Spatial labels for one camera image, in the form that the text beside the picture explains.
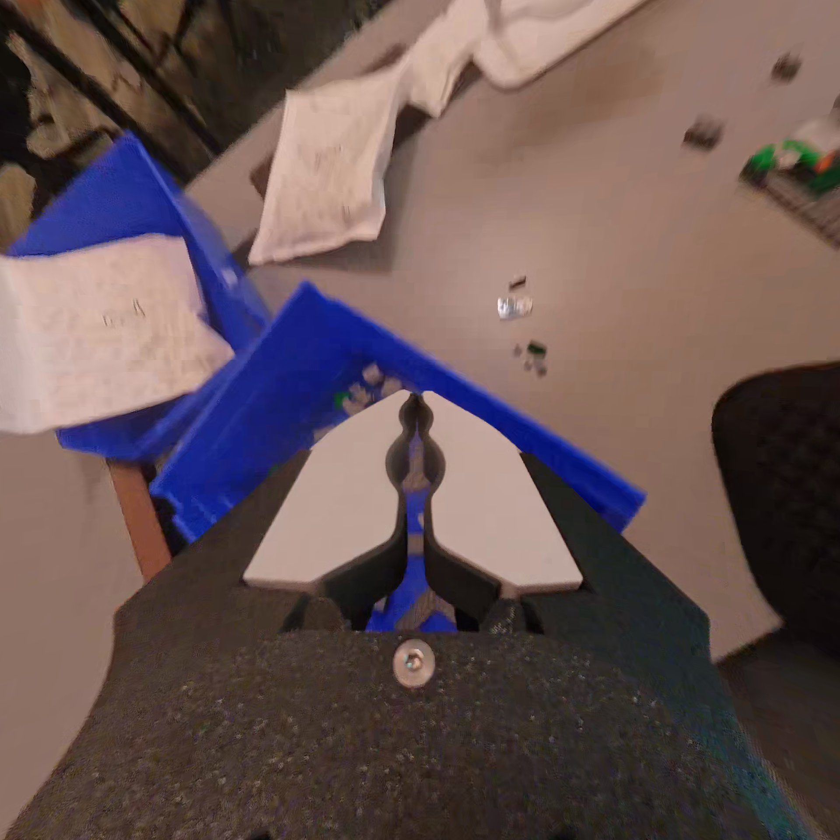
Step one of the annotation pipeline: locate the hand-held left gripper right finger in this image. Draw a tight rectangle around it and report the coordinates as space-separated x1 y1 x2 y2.
420 390 585 592

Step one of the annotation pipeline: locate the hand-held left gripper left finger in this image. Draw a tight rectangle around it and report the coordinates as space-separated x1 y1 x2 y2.
243 390 421 593

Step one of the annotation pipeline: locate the long blue plastic bin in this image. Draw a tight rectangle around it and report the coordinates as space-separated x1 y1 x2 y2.
150 282 647 634

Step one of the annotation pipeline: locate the pile of small bricks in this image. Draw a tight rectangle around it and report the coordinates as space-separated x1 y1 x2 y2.
314 361 413 442

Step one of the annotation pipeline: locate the brick build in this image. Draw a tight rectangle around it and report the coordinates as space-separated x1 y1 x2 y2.
738 98 840 249

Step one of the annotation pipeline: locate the grey desk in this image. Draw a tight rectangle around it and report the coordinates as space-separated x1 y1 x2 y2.
184 0 840 664
0 430 175 840

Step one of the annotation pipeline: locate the black mesh office chair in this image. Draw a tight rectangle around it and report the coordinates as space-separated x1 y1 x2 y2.
710 360 840 651

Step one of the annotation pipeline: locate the large white paper bag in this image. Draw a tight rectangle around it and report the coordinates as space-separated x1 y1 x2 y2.
0 233 236 436

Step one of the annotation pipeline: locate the crumpled white paper bag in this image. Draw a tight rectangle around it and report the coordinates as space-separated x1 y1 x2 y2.
248 62 413 266

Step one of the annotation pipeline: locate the small white paper bag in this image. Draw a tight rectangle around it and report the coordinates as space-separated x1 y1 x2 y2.
399 0 503 119

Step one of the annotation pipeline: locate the white book stand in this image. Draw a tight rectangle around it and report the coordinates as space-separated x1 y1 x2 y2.
472 0 651 91

